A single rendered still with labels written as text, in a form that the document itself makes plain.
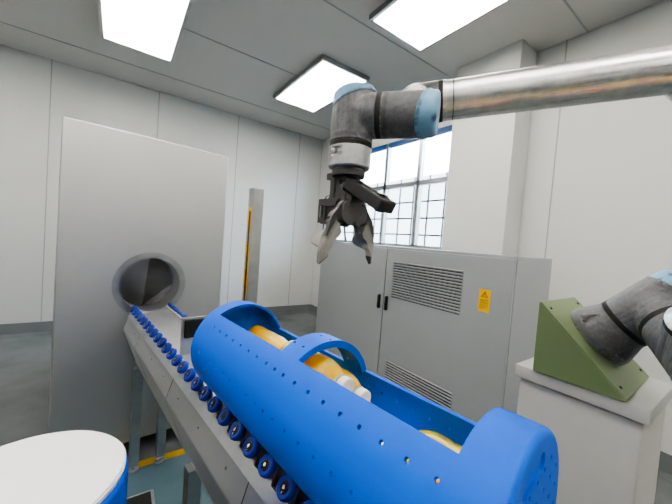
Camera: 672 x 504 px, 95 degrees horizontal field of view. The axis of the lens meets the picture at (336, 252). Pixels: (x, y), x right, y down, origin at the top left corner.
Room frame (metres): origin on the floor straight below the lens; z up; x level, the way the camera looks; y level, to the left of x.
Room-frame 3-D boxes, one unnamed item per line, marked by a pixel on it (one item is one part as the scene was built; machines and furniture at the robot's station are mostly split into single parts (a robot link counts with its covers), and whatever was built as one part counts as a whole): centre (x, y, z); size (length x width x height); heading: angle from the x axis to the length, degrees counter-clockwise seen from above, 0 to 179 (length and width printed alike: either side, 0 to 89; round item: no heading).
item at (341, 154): (0.66, -0.01, 1.63); 0.10 x 0.09 x 0.05; 131
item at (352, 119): (0.66, -0.02, 1.72); 0.10 x 0.09 x 0.12; 75
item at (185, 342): (1.32, 0.58, 1.00); 0.10 x 0.04 x 0.15; 132
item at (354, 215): (0.67, -0.01, 1.55); 0.09 x 0.08 x 0.12; 41
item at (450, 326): (2.85, -0.65, 0.72); 2.15 x 0.54 x 1.45; 35
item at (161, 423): (1.88, 1.00, 0.31); 0.06 x 0.06 x 0.63; 42
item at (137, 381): (1.79, 1.11, 0.31); 0.06 x 0.06 x 0.63; 42
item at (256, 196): (1.66, 0.45, 0.85); 0.06 x 0.06 x 1.70; 42
